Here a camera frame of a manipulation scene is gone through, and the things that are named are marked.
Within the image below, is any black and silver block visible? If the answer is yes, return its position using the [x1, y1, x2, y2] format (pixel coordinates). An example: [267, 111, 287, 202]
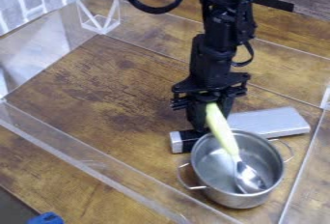
[168, 129, 204, 154]

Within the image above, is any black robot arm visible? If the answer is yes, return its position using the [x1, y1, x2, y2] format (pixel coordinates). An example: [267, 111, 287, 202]
[171, 0, 256, 132]

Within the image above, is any blue object at corner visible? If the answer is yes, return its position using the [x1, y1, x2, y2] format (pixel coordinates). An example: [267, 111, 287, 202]
[25, 212, 64, 224]

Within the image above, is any clear acrylic barrier panel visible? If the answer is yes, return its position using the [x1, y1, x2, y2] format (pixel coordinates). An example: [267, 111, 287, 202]
[0, 0, 330, 224]

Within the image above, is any black strip on wall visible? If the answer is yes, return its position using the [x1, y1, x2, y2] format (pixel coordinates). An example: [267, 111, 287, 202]
[254, 0, 294, 12]

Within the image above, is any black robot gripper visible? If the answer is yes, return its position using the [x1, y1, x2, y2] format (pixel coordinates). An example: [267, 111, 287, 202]
[171, 34, 251, 132]

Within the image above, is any clear acrylic corner bracket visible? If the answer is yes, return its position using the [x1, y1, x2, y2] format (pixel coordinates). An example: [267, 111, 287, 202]
[76, 0, 121, 35]

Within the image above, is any small silver pot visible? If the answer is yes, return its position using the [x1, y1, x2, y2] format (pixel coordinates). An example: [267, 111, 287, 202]
[176, 129, 292, 210]

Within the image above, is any yellow handled metal spoon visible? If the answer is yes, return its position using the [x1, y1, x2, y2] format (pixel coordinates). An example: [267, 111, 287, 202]
[206, 102, 267, 194]

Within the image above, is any grey flat metal box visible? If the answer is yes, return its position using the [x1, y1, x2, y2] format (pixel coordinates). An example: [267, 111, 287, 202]
[228, 106, 311, 138]

